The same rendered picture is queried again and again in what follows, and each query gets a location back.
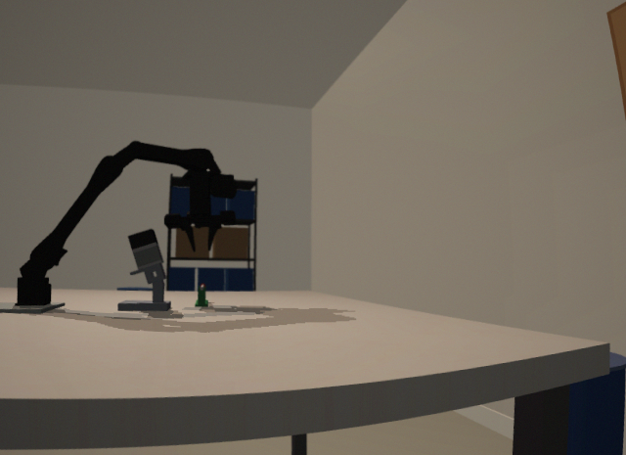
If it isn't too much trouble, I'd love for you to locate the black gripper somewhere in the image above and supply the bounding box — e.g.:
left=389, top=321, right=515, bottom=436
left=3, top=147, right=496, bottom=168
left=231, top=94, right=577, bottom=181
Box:
left=164, top=192, right=236, bottom=251

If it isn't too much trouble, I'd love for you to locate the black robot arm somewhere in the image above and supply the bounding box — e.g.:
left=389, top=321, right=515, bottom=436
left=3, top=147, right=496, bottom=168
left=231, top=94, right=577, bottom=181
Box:
left=15, top=141, right=238, bottom=306

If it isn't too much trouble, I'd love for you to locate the green flat bar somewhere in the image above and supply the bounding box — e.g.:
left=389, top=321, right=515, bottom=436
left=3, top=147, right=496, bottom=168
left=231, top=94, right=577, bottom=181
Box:
left=196, top=286, right=208, bottom=307

